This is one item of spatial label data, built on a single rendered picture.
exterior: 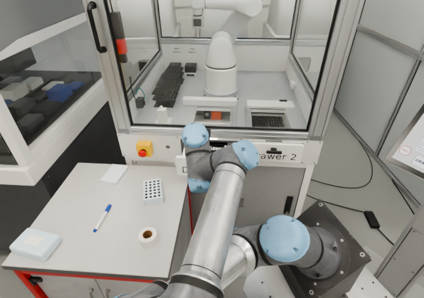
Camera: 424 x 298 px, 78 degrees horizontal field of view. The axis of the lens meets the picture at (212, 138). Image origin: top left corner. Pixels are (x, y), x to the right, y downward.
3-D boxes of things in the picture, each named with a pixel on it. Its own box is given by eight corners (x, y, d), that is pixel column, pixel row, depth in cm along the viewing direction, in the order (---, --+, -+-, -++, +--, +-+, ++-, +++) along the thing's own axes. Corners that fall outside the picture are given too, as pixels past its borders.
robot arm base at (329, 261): (352, 249, 77) (339, 241, 71) (323, 292, 77) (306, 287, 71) (312, 218, 89) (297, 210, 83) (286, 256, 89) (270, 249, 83)
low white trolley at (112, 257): (183, 352, 137) (168, 277, 93) (67, 342, 141) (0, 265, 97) (196, 249, 184) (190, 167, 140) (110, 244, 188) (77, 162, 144)
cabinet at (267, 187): (293, 253, 181) (319, 165, 135) (146, 244, 188) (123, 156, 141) (276, 163, 258) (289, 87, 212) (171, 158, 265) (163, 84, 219)
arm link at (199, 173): (212, 184, 66) (206, 143, 70) (182, 194, 73) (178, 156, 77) (231, 185, 72) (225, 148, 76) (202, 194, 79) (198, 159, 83)
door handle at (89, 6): (103, 56, 105) (89, 3, 94) (96, 55, 105) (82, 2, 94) (107, 52, 109) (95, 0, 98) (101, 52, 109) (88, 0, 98)
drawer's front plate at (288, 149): (300, 163, 133) (304, 146, 127) (242, 160, 135) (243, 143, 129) (299, 161, 135) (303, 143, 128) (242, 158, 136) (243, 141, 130)
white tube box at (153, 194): (163, 202, 120) (162, 197, 118) (144, 206, 119) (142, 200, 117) (161, 184, 130) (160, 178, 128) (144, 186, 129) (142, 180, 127)
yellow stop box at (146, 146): (151, 158, 134) (149, 146, 130) (137, 157, 135) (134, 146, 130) (153, 151, 138) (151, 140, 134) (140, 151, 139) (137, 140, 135)
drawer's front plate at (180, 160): (237, 178, 125) (238, 160, 118) (176, 175, 127) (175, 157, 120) (237, 175, 126) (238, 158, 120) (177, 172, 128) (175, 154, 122)
